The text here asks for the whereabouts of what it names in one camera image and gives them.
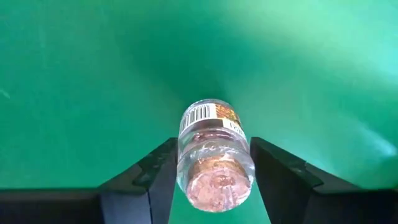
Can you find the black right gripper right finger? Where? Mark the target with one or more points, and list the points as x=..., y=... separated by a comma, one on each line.
x=298, y=199

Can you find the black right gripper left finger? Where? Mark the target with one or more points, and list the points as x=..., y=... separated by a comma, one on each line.
x=140, y=199

